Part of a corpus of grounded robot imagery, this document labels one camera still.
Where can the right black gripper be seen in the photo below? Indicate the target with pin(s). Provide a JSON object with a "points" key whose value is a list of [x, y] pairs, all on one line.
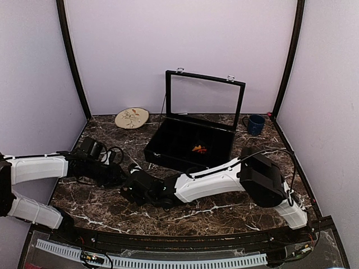
{"points": [[138, 200]]}

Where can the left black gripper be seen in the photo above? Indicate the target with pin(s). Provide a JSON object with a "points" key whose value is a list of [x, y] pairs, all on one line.
{"points": [[114, 179]]}

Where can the red yellow black argyle sock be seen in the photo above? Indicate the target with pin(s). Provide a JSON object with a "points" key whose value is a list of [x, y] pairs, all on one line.
{"points": [[200, 149]]}

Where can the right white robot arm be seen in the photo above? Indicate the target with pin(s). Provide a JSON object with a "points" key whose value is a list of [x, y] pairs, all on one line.
{"points": [[252, 172]]}

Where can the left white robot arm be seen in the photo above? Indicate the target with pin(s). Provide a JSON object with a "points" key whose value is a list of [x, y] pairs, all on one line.
{"points": [[19, 169]]}

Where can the floral ceramic plate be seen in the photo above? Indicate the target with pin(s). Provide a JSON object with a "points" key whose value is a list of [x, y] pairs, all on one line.
{"points": [[131, 118]]}

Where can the small circuit board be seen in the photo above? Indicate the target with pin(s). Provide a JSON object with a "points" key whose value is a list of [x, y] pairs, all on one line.
{"points": [[90, 257]]}

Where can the black display box with lid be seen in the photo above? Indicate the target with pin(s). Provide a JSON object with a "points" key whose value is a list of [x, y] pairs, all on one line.
{"points": [[199, 110]]}

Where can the dark blue mug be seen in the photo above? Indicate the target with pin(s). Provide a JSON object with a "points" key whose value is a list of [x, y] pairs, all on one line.
{"points": [[254, 124]]}

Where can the black front rail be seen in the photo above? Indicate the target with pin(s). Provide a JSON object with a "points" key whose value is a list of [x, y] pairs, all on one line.
{"points": [[216, 229]]}

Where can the grey slotted cable duct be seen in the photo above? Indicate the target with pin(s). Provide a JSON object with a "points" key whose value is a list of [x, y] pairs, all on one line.
{"points": [[137, 259]]}

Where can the left black frame post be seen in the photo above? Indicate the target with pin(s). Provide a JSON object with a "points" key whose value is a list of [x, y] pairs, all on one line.
{"points": [[61, 10]]}

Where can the black frame post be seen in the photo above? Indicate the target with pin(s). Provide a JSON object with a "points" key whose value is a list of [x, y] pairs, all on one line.
{"points": [[290, 58], [61, 10]]}

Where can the right black frame post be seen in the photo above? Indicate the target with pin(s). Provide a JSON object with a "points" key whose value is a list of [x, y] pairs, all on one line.
{"points": [[290, 58]]}

